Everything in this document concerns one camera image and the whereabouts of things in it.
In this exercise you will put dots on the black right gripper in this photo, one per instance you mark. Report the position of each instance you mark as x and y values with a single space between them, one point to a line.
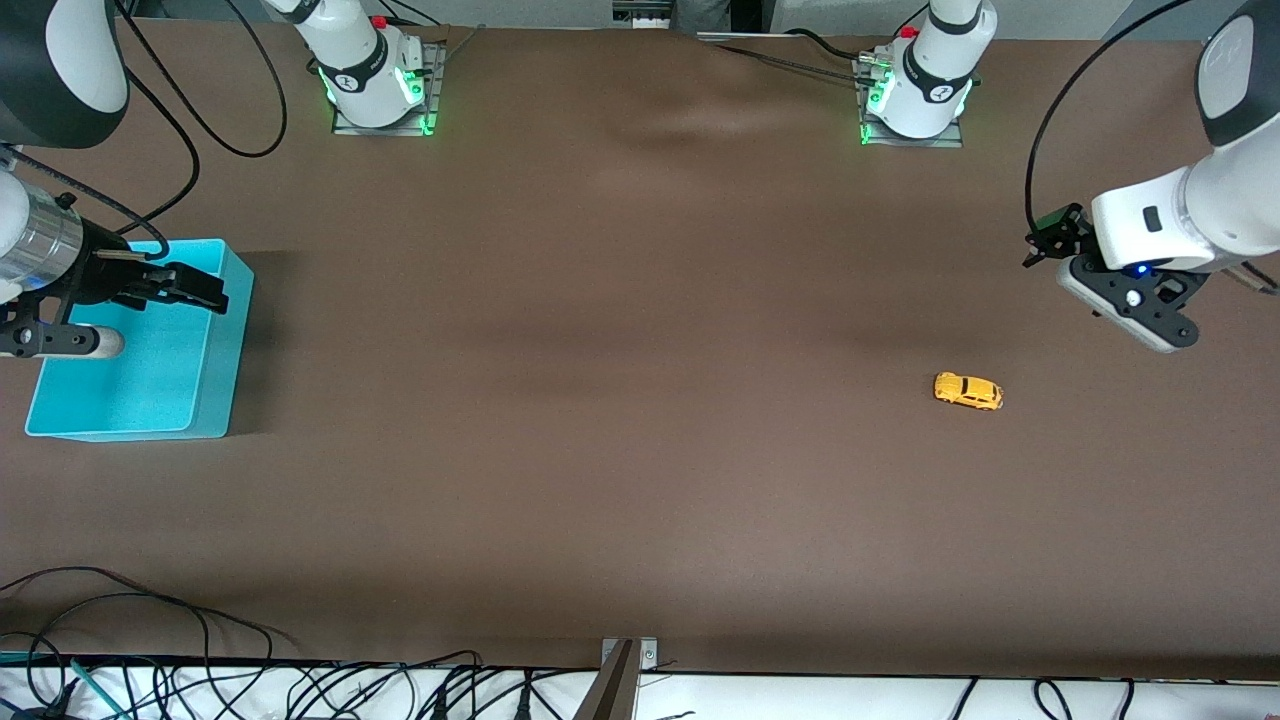
100 268

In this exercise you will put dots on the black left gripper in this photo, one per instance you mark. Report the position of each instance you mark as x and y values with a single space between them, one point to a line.
1066 236

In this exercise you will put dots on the yellow toy beetle car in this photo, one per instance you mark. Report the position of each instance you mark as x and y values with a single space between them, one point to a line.
968 390

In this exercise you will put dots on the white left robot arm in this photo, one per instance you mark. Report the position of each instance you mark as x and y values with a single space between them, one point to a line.
1230 210

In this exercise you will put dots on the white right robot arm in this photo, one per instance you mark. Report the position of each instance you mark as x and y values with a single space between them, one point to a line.
60 60

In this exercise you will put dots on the teal plastic storage bin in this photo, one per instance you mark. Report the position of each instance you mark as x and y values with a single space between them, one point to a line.
140 390

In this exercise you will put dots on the silver metal strip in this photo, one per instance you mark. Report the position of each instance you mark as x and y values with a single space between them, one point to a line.
760 38

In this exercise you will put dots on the grey trouser legs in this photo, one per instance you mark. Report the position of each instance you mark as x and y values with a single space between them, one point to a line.
700 14

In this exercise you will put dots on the grey equipment rack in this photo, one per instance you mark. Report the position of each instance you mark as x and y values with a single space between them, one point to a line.
640 12

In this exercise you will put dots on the grey metal bar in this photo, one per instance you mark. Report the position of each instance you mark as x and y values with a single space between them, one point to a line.
612 690

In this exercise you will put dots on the grey metal base plate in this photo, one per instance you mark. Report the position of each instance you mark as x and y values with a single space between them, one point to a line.
925 142
436 80

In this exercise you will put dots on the small metal mounting bracket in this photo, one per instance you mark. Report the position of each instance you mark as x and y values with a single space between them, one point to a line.
648 652

